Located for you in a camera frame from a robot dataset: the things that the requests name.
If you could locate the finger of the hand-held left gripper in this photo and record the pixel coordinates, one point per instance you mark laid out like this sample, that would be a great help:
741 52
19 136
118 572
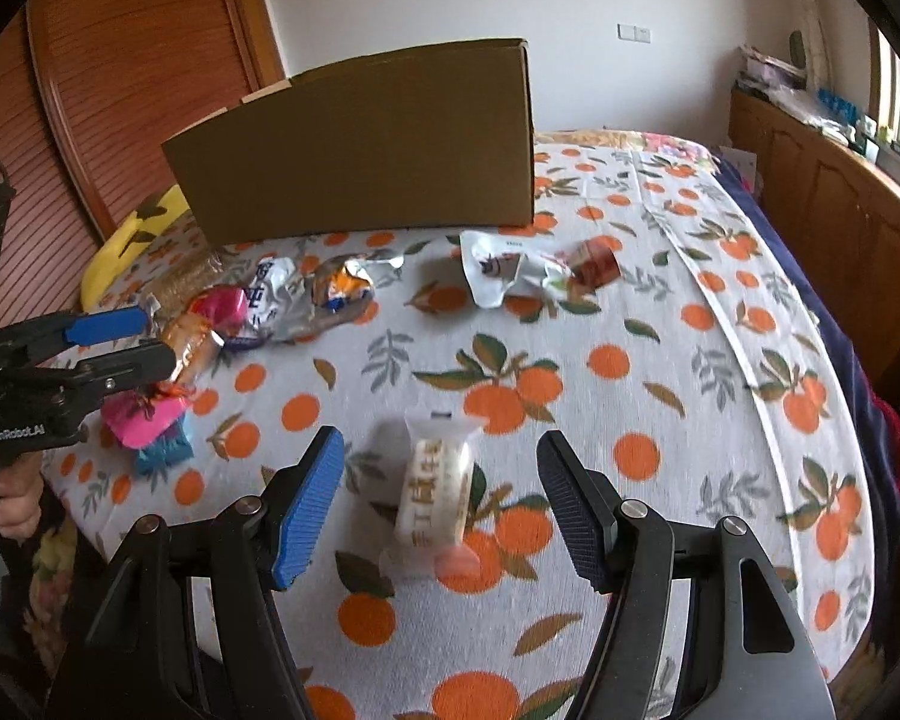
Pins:
105 324
135 364

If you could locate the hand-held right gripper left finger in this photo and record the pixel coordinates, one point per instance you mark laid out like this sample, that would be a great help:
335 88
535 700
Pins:
307 510

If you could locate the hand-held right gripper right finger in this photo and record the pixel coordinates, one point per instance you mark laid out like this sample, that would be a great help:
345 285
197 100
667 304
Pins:
570 510

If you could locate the golden bread snack packet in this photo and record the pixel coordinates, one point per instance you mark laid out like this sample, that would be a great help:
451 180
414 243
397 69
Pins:
191 349

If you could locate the white round-cake snack packet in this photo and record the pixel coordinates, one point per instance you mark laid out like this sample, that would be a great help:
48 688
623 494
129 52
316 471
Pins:
431 495

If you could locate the white blue-print snack packet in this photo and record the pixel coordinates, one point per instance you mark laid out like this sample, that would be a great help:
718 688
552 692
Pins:
266 300

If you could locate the brown cardboard box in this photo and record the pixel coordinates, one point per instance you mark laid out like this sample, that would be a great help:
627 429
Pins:
360 150

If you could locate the person's left hand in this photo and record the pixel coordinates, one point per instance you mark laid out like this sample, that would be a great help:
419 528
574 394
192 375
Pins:
11 491

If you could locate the pink candy packet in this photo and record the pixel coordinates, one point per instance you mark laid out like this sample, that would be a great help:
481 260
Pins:
146 420

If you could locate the yellow pillow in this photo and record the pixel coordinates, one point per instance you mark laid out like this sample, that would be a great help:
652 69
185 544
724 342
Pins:
120 255

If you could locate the clear cracker packet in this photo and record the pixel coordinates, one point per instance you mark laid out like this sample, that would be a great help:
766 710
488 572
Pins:
180 281

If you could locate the blue snack packet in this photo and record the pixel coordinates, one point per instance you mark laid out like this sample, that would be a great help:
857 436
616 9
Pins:
165 450

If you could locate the pink snack packet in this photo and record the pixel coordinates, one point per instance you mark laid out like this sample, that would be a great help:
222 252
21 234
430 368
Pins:
221 309

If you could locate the orange-print bedsheet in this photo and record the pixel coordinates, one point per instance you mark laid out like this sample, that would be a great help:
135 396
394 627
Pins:
645 360

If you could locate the silver orange snack packet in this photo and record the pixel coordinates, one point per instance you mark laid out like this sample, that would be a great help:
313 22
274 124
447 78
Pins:
341 289

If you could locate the red-brown small snack packet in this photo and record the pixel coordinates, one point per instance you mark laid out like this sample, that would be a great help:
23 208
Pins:
596 262

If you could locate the white crumpled snack packet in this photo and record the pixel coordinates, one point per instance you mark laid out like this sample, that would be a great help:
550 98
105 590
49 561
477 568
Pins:
495 270

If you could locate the wooden wardrobe door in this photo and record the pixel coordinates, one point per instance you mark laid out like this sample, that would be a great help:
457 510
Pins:
120 52

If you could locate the dark blue blanket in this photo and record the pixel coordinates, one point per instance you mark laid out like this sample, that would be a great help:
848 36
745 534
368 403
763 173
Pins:
840 345

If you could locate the wooden cabinet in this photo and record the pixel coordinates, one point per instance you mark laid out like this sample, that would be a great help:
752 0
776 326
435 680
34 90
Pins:
832 195

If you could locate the clutter of small items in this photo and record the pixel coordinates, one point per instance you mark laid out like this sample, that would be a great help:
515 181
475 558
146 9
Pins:
825 101

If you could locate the white lace curtain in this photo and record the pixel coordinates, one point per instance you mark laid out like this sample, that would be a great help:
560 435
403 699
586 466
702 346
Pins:
806 7

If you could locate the white wall socket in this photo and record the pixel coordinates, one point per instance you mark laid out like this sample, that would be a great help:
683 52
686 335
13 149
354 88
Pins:
634 32

